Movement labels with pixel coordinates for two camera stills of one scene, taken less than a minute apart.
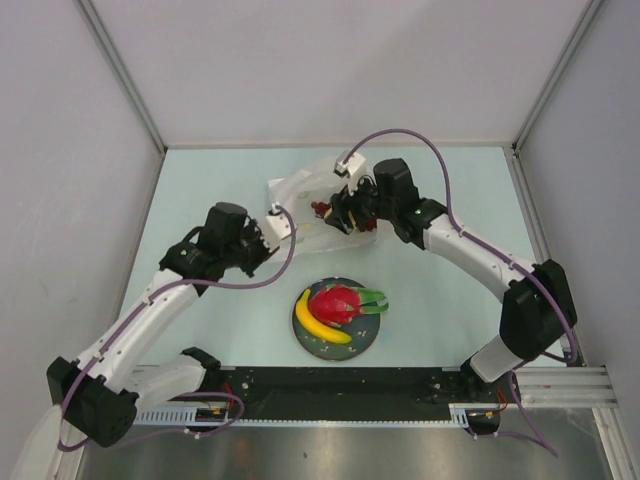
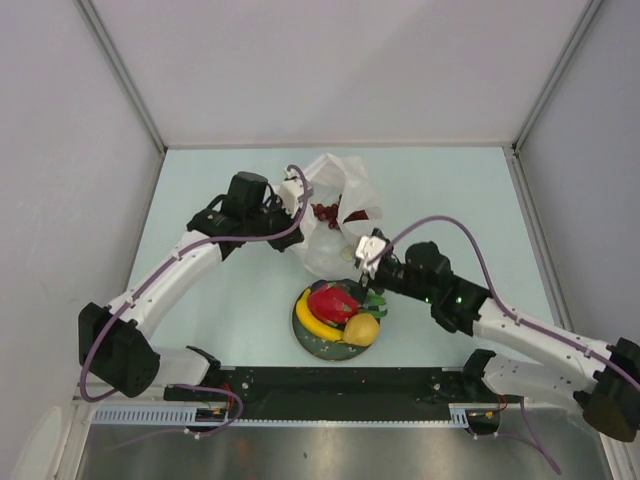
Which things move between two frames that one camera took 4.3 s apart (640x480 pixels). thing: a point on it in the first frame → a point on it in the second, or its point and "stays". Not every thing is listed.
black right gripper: [343, 203] → [373, 276]
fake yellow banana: [314, 326] stays
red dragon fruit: [339, 305] stays
